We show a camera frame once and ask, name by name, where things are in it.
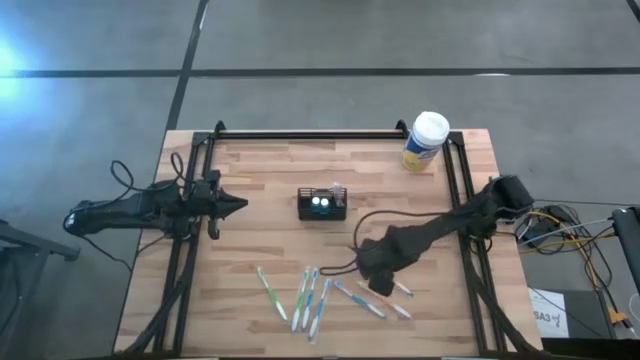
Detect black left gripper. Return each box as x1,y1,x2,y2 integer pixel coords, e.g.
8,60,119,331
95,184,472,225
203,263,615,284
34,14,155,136
192,169,250,241

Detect blue white toothbrush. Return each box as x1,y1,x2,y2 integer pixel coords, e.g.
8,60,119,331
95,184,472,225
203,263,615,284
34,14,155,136
301,267,320,332
333,280,388,321

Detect black mesh caddy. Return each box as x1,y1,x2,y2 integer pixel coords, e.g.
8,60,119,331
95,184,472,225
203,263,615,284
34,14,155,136
296,186,349,222

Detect blue yellow wipes canister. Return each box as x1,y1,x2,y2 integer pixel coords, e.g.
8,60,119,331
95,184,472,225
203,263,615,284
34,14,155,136
401,110,451,173

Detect black power box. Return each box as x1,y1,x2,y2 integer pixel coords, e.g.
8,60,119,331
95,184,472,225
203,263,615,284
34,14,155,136
519,203,571,241

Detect white paper sheet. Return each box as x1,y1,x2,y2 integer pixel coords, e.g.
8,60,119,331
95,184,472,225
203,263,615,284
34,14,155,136
527,286,571,339

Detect dark metal stand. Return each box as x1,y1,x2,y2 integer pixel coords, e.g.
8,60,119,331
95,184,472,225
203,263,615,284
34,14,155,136
0,219,81,360

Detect black flat case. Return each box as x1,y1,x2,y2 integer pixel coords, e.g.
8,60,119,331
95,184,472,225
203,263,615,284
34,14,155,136
562,288,617,341

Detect yellow connector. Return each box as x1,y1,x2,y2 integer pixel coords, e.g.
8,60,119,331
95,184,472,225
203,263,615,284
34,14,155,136
607,305,630,329

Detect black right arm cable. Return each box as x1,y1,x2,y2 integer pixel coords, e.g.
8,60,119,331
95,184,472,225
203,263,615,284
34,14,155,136
318,208,446,277

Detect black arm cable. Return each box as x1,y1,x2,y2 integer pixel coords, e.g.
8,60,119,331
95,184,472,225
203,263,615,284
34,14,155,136
108,151,187,196
318,208,446,277

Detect black aluminium table frame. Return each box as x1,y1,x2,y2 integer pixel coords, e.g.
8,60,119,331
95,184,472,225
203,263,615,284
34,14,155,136
122,119,544,357

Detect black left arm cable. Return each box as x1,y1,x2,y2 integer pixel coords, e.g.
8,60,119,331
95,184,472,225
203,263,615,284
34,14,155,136
108,151,187,196

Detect thin black cable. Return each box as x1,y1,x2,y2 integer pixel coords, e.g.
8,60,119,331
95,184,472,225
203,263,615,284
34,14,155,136
62,214,134,274

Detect white cable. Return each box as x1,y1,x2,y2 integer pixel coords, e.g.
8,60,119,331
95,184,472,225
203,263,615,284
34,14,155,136
517,217,614,249

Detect yellow cable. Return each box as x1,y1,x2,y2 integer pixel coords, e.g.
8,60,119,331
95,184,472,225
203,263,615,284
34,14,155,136
519,209,617,312

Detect black cylindrical post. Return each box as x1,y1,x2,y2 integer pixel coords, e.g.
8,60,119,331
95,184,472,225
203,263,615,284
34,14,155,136
610,206,640,296

